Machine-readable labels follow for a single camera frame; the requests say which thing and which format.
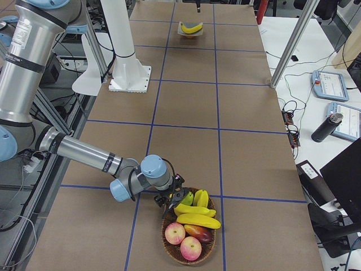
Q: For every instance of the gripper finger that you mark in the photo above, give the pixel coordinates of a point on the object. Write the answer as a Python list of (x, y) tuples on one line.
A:
[(198, 5)]

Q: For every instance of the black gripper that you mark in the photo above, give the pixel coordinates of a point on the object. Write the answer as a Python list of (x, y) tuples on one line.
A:
[(179, 196)]

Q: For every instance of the curved pale yellow banana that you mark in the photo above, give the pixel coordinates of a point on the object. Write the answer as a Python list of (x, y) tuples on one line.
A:
[(182, 209)]

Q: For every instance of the long yellow banana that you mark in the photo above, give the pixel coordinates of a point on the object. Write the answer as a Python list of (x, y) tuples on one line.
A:
[(187, 29)]

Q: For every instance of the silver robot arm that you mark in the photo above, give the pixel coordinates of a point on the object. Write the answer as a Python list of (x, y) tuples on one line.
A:
[(25, 62)]

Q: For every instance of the grey square plate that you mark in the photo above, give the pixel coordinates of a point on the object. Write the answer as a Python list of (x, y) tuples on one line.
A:
[(188, 35)]

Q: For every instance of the brown wicker basket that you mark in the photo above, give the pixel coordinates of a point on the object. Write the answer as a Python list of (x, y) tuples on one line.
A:
[(174, 251)]

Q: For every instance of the green pear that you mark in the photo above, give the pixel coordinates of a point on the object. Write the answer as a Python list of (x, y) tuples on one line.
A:
[(188, 199)]

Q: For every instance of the middle yellow banana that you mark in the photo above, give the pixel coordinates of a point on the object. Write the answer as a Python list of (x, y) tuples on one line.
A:
[(199, 219)]

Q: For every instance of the pink apple left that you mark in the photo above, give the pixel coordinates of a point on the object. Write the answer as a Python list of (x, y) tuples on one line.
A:
[(175, 233)]

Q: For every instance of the pink apple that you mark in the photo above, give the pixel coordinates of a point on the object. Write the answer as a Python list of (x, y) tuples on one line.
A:
[(190, 248), (175, 233)]

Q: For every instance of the red mango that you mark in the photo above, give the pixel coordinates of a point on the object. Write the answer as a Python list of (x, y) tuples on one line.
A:
[(202, 234)]

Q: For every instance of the pink apple front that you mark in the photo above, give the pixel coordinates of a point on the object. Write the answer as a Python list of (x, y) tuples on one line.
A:
[(190, 248)]

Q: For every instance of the red fire extinguisher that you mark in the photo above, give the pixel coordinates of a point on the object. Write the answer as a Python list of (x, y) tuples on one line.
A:
[(261, 11)]

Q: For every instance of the small black block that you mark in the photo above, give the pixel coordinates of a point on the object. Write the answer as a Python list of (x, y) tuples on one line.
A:
[(294, 58)]

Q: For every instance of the orange circuit board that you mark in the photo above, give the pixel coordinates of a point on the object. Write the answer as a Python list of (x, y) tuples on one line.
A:
[(292, 130)]

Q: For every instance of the grey white control box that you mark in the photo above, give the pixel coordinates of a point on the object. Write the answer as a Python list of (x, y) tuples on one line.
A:
[(314, 183)]

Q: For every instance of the white power strip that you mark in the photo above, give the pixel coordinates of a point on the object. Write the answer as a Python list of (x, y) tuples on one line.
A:
[(35, 160)]

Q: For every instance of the far teach pendant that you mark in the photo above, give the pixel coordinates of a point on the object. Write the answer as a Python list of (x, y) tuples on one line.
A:
[(329, 85)]

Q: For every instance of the teach pendant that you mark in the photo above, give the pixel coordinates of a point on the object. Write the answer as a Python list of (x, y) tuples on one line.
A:
[(349, 128), (329, 85)]

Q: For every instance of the black water bottle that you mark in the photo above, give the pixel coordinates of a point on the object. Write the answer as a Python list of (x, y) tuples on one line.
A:
[(327, 127)]

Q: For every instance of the black monitor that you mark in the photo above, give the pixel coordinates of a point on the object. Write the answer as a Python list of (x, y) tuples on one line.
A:
[(342, 176)]

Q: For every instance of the near teach pendant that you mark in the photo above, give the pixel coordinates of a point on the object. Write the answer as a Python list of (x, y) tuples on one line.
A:
[(349, 128)]

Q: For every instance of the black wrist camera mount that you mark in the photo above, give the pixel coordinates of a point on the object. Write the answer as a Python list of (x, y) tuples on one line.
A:
[(162, 199)]

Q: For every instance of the white pedestal column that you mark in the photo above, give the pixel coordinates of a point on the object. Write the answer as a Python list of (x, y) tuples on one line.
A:
[(128, 73)]

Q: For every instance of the aluminium frame post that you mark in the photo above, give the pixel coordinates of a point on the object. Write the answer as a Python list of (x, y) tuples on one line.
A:
[(295, 37)]

